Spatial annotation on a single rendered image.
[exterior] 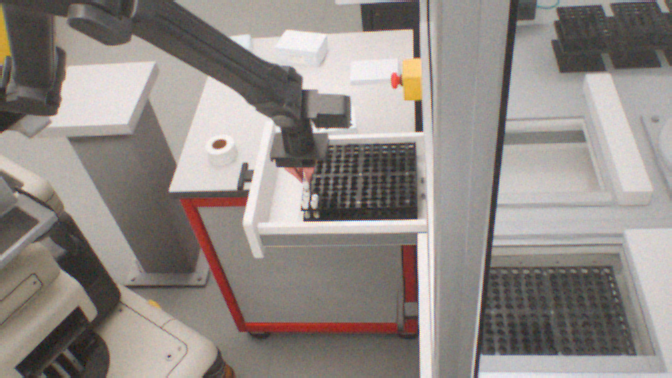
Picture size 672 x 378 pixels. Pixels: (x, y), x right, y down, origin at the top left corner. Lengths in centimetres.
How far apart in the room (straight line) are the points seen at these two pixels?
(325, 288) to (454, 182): 135
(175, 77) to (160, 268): 122
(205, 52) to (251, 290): 110
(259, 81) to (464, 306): 48
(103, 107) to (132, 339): 66
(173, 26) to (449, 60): 48
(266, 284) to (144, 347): 38
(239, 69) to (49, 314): 70
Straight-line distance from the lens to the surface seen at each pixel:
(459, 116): 41
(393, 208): 118
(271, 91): 94
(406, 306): 103
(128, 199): 207
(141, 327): 192
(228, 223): 160
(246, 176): 127
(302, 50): 176
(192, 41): 82
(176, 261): 228
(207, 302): 224
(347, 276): 172
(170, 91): 317
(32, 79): 103
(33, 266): 134
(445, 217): 48
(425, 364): 96
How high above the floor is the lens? 179
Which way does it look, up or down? 46 degrees down
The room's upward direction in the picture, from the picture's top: 9 degrees counter-clockwise
